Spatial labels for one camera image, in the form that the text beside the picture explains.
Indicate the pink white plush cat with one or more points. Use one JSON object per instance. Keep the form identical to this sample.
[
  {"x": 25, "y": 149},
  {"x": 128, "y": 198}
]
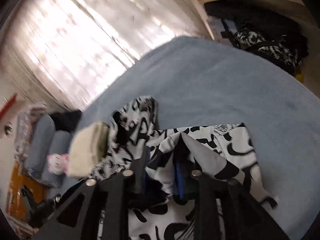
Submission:
[{"x": 57, "y": 163}]

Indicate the floral folded quilt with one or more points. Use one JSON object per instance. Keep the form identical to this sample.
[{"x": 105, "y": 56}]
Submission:
[{"x": 26, "y": 121}]

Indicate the wooden bookshelf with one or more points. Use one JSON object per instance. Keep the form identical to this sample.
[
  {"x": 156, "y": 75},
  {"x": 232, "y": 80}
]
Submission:
[{"x": 294, "y": 9}]

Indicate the black garment at bedhead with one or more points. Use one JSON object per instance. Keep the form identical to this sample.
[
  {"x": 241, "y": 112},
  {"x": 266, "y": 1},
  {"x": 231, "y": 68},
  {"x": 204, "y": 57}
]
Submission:
[{"x": 66, "y": 121}]

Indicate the cream folded garment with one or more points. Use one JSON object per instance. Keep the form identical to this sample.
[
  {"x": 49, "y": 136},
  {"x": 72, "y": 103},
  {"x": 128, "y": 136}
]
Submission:
[{"x": 87, "y": 149}]

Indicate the blue fleece bed blanket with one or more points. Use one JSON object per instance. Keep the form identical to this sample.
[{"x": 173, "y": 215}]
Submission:
[{"x": 202, "y": 82}]

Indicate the black clothes pile by shelf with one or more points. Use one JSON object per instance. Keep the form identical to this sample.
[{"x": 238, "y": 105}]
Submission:
[{"x": 264, "y": 33}]

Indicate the red wall shelf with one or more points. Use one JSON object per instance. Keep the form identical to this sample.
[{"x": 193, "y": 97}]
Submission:
[{"x": 9, "y": 103}]

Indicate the white patterned curtain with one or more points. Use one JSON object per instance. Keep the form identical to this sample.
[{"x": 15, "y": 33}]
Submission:
[{"x": 67, "y": 52}]

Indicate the black white graffiti hoodie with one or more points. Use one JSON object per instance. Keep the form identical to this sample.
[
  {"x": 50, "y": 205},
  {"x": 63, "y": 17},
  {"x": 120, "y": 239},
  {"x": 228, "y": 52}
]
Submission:
[{"x": 166, "y": 205}]

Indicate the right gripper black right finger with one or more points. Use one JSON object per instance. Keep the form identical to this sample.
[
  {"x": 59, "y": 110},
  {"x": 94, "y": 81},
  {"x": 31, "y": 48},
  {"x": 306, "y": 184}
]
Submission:
[{"x": 224, "y": 207}]

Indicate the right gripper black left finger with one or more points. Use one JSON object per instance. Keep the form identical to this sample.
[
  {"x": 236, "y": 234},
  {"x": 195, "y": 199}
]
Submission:
[{"x": 99, "y": 206}]

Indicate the blue pillow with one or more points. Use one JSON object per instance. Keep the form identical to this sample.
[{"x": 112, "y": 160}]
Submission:
[
  {"x": 60, "y": 145},
  {"x": 42, "y": 138}
]

